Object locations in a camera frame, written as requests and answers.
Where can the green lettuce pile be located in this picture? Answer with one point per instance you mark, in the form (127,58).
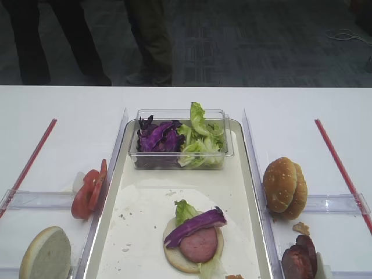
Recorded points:
(200,137)

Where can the brown crumb on table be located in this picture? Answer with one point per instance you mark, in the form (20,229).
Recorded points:
(301,228)

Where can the right red strip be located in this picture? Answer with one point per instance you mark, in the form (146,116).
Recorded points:
(343,171)

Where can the back red tomato slice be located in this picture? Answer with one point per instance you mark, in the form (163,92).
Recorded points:
(95,180)

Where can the clear pusher track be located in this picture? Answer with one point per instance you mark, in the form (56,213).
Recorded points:
(14,200)
(343,204)

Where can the bottom bun on tray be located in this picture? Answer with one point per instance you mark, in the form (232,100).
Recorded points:
(204,270)

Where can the right upper clear pusher track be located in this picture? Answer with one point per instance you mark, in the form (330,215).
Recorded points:
(343,204)

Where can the white bun half left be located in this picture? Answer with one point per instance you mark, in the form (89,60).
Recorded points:
(47,256)

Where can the rear dark sausage slice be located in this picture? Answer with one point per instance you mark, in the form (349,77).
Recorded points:
(307,242)

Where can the purple cabbage pile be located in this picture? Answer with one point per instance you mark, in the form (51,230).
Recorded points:
(161,137)

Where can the person in olive trousers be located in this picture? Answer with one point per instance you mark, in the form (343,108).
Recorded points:
(147,21)

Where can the clear plastic salad container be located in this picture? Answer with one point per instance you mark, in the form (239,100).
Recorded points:
(169,160)

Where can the left red strip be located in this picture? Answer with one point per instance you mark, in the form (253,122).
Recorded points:
(29,165)

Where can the left upper clear pusher track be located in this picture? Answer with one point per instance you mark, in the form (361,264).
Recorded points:
(14,200)

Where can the sesame bun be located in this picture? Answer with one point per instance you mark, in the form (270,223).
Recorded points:
(279,183)
(299,198)

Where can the red strip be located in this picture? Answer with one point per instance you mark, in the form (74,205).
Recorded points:
(343,171)
(29,165)

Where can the purple cabbage strip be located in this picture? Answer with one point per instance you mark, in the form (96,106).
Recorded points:
(211,218)

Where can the orange food scrap on tray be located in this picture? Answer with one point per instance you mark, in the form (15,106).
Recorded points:
(234,276)

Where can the cream rectangular serving tray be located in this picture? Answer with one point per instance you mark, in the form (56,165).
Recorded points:
(128,242)

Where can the rear sesame bun top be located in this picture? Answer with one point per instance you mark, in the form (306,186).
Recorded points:
(299,198)

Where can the front sesame bun top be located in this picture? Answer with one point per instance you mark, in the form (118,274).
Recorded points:
(279,183)

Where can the left clear long rail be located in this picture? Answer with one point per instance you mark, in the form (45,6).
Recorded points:
(101,197)

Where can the red tomato slice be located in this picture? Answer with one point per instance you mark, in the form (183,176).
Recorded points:
(80,208)
(95,180)

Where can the front red tomato slice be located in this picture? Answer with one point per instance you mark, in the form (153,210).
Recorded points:
(80,208)

